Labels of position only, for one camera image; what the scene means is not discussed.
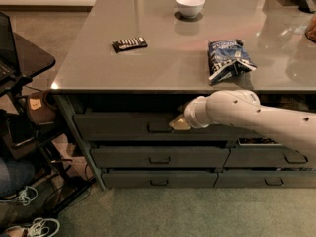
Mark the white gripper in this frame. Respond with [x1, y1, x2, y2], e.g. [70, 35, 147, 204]
[169, 96, 210, 130]

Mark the grey drawer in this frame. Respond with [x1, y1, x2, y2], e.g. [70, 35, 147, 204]
[214, 170, 316, 188]
[91, 146, 229, 168]
[73, 112, 259, 141]
[102, 171, 217, 188]
[225, 138, 310, 168]

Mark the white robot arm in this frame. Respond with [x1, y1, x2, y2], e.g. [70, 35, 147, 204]
[169, 90, 316, 154]

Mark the blue chip bag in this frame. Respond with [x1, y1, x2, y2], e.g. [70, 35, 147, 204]
[208, 39, 257, 85]

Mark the black snack bar package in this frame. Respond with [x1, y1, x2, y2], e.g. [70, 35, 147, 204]
[112, 37, 148, 52]

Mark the white ceramic bowl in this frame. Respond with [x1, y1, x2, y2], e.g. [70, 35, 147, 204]
[176, 0, 205, 18]

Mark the brown bag with tag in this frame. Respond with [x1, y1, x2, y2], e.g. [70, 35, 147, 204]
[27, 91, 57, 125]

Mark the brown object table right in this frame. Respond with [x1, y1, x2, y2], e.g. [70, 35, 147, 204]
[305, 14, 316, 42]

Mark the person leg in jeans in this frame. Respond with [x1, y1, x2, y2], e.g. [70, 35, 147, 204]
[0, 158, 35, 198]

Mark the black laptop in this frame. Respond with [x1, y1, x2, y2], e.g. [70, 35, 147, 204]
[0, 12, 20, 84]

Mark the white sneaker lower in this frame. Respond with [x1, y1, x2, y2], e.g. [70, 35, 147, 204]
[0, 217, 60, 237]

